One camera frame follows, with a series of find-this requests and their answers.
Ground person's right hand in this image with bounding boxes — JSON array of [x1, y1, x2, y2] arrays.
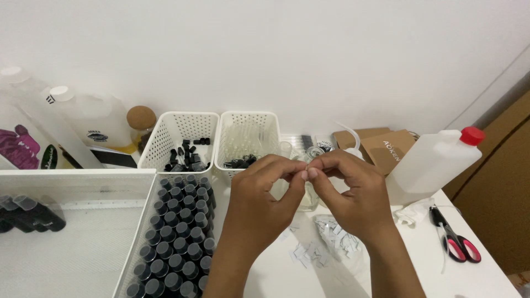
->
[[308, 149, 395, 248]]

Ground person's left hand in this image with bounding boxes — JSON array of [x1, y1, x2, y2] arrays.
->
[[224, 154, 309, 259]]

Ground pile of white labels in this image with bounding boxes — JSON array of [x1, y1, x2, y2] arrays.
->
[[313, 214, 362, 260]]

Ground clear glass bottle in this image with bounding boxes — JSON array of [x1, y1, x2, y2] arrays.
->
[[289, 147, 326, 212]]

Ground crumpled white tissue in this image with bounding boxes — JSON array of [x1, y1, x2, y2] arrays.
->
[[393, 198, 436, 227]]

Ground white wash bottle with tube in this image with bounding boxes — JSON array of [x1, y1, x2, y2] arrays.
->
[[335, 121, 366, 161]]

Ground brown cardboard box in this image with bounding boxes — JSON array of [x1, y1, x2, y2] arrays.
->
[[332, 127, 392, 150], [361, 129, 417, 175]]

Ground pile of glass droppers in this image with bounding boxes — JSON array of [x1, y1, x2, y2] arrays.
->
[[224, 122, 266, 169]]

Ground scattered white label strips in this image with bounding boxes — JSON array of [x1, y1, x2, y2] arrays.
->
[[289, 241, 330, 269]]

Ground white perforated basket, glass droppers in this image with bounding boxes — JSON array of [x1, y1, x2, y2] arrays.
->
[[214, 110, 282, 183]]

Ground white bottle with red cap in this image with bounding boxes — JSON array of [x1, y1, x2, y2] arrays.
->
[[385, 126, 486, 206]]

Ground clear packet with black parts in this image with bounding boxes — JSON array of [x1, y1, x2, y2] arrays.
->
[[286, 134, 337, 153]]

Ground pile of black caps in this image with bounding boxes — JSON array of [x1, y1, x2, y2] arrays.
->
[[164, 137, 212, 172]]

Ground group of black-capped vials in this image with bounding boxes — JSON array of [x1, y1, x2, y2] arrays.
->
[[125, 174, 218, 298]]

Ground black and red scissors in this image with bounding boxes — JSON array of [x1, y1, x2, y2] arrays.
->
[[429, 205, 482, 264]]

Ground white perforated basket, black caps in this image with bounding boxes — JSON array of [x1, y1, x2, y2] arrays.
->
[[137, 111, 220, 174]]

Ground white tray of vials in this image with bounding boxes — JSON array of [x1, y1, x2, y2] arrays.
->
[[113, 173, 219, 298]]

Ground brown wooden door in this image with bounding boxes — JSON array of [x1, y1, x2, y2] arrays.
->
[[442, 90, 530, 276]]

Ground glass jar with cork stopper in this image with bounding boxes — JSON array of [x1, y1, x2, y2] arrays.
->
[[126, 105, 157, 155]]

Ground black flat box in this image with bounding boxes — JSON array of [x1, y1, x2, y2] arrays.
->
[[89, 147, 138, 169]]

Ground clear jug with white cap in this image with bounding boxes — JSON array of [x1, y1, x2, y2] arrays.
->
[[41, 85, 138, 155]]

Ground large white mesh tray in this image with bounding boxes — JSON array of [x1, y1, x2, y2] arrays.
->
[[0, 169, 157, 298]]

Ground group of black bottles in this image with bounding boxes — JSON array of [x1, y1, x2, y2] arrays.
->
[[0, 195, 67, 233]]

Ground pouch with purple print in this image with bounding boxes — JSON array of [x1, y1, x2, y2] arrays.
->
[[0, 103, 59, 170]]

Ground large clear plastic bottle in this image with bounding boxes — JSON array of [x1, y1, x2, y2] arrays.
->
[[0, 66, 104, 170]]

